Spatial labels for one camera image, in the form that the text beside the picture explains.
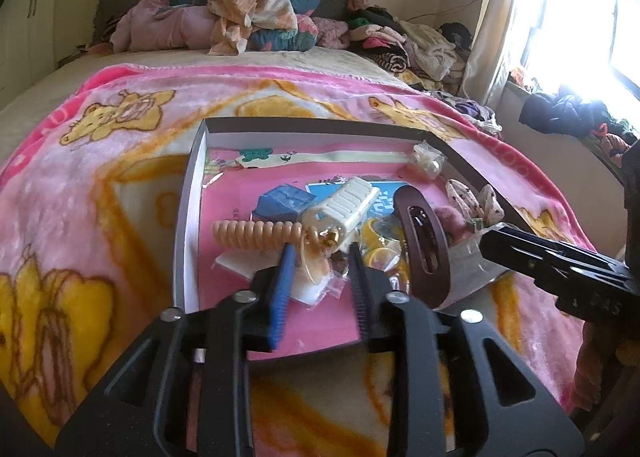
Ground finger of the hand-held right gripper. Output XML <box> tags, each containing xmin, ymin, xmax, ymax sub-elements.
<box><xmin>487</xmin><ymin>224</ymin><xmax>632</xmax><ymax>276</ymax></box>
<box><xmin>479</xmin><ymin>236</ymin><xmax>627</xmax><ymax>291</ymax></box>

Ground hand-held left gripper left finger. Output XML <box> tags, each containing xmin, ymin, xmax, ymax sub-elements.
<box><xmin>55</xmin><ymin>243</ymin><xmax>301</xmax><ymax>457</ymax></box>

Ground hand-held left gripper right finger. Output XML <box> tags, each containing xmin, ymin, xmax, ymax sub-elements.
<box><xmin>347</xmin><ymin>243</ymin><xmax>586</xmax><ymax>457</ymax></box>

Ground clear packet with gold earrings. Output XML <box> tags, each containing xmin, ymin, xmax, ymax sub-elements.
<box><xmin>297</xmin><ymin>231</ymin><xmax>352</xmax><ymax>299</ymax></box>

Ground yellow rings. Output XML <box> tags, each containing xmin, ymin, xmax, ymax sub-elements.
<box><xmin>357</xmin><ymin>217</ymin><xmax>412</xmax><ymax>271</ymax></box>

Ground cream hair accessory packet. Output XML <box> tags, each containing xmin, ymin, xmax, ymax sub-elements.
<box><xmin>214</xmin><ymin>251</ymin><xmax>331</xmax><ymax>305</ymax></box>

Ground orange spiral hair tie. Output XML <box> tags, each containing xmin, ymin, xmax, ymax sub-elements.
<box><xmin>212</xmin><ymin>219</ymin><xmax>304</xmax><ymax>254</ymax></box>

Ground brown oval hair clip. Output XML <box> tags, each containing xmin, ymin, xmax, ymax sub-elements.
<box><xmin>393</xmin><ymin>185</ymin><xmax>454</xmax><ymax>309</ymax></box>

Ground pink pom-pom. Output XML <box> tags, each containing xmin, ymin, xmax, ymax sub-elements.
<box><xmin>432</xmin><ymin>207</ymin><xmax>469</xmax><ymax>244</ymax></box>

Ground cream cloud hair claw clip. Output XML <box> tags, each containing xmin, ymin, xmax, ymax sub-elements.
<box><xmin>300</xmin><ymin>176</ymin><xmax>380</xmax><ymax>244</ymax></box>

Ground blue hair clip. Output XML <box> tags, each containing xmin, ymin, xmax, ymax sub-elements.
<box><xmin>251</xmin><ymin>183</ymin><xmax>314</xmax><ymax>224</ymax></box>

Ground dark cardboard box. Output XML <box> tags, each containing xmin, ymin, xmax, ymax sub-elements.
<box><xmin>172</xmin><ymin>117</ymin><xmax>533</xmax><ymax>364</ymax></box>

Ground small clear jewelry packet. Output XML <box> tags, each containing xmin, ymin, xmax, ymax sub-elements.
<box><xmin>412</xmin><ymin>141</ymin><xmax>447</xmax><ymax>181</ymax></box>

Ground spotted fabric hair bow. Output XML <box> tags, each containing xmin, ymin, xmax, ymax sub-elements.
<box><xmin>444</xmin><ymin>179</ymin><xmax>507</xmax><ymax>229</ymax></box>

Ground dark clothes on windowsill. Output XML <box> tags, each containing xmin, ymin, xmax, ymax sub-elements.
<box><xmin>519</xmin><ymin>84</ymin><xmax>640</xmax><ymax>158</ymax></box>

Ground purple clothing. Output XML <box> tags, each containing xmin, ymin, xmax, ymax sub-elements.
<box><xmin>434</xmin><ymin>89</ymin><xmax>502</xmax><ymax>138</ymax></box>

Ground window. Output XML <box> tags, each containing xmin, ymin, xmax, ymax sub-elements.
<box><xmin>510</xmin><ymin>0</ymin><xmax>640</xmax><ymax>102</ymax></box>

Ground pink printed blanket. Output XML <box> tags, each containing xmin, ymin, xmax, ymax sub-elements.
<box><xmin>0</xmin><ymin>63</ymin><xmax>601</xmax><ymax>457</ymax></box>

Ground beige curtain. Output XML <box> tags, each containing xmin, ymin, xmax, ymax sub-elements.
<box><xmin>459</xmin><ymin>0</ymin><xmax>523</xmax><ymax>110</ymax></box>

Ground pile of mixed clothes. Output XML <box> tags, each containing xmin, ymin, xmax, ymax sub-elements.
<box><xmin>345</xmin><ymin>0</ymin><xmax>473</xmax><ymax>92</ymax></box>

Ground orange and white floral cloth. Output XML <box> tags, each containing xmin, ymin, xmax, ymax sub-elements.
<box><xmin>206</xmin><ymin>0</ymin><xmax>299</xmax><ymax>58</ymax></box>

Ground pink clothing bundle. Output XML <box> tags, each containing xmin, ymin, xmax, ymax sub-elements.
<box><xmin>109</xmin><ymin>0</ymin><xmax>221</xmax><ymax>52</ymax></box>

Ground cream wardrobe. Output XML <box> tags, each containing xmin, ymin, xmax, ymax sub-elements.
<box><xmin>0</xmin><ymin>0</ymin><xmax>68</xmax><ymax>88</ymax></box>

